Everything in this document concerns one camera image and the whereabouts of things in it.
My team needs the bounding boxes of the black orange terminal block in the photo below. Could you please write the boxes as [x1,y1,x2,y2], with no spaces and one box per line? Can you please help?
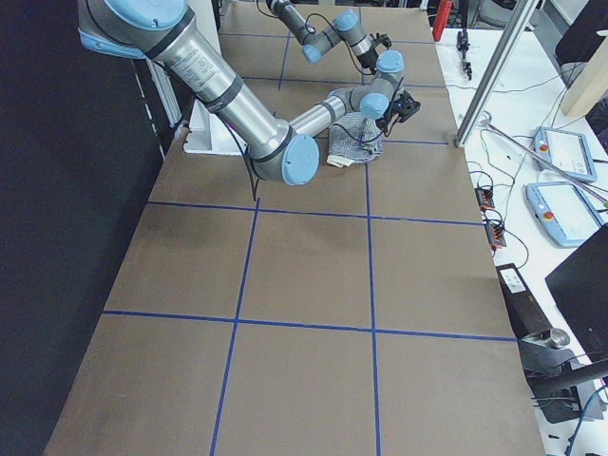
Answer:
[474,185,506,252]

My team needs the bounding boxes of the near blue teach pendant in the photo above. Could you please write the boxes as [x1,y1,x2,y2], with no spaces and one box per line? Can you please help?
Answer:
[524,181,604,248]

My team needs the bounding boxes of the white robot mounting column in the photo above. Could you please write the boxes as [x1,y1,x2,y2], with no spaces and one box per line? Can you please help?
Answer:
[184,0,246,156]

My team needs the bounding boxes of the blue teach pendant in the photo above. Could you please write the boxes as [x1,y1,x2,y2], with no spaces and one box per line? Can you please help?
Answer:
[524,181,604,248]
[533,126,598,183]

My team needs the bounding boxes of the black monitor stand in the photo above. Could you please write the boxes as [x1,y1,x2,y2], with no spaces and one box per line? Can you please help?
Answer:
[518,328,607,424]

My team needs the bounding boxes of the silver reacher grabber tool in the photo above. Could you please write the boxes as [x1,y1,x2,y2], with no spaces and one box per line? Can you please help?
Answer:
[479,110,608,210]

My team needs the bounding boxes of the blue white striped polo shirt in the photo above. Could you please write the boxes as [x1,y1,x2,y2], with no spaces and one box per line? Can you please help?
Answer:
[327,112,383,168]

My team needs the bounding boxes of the aluminium frame post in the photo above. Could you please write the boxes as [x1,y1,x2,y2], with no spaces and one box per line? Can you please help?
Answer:
[455,0,538,148]

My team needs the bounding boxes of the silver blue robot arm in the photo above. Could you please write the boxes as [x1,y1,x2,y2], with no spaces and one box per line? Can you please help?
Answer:
[266,0,392,75]
[77,1,419,185]

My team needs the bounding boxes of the black tripod stick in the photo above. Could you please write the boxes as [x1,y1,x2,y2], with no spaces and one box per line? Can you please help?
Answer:
[456,0,472,81]

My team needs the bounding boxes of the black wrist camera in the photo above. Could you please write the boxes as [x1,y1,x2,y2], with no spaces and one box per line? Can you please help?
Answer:
[370,32,392,48]
[394,92,421,124]

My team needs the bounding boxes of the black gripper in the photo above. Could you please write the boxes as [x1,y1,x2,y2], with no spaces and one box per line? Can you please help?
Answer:
[379,98,404,127]
[356,47,378,72]

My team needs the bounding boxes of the black rectangular box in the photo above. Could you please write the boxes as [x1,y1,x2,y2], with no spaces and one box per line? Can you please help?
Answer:
[496,263,553,339]

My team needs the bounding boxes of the red cylinder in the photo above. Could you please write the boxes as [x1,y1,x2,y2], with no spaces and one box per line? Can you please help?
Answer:
[432,0,453,42]

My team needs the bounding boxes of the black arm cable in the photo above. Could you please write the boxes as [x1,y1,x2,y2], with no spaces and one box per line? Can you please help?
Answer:
[227,118,262,201]

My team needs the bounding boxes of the far blue teach pendant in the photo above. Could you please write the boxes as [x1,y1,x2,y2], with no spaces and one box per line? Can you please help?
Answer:
[533,126,598,183]

